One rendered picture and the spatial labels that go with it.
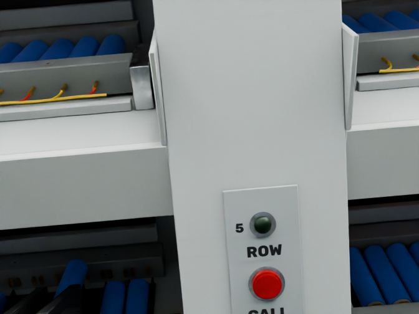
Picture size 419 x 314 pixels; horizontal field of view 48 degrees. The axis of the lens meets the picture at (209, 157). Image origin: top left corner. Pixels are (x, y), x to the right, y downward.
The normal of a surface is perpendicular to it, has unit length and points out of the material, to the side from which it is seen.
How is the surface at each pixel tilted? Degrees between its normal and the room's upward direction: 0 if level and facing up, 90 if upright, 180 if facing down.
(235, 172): 90
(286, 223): 90
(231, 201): 90
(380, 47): 109
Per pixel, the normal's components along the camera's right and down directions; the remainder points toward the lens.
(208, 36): 0.02, 0.18
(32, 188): 0.05, 0.48
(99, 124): -0.07, -0.87
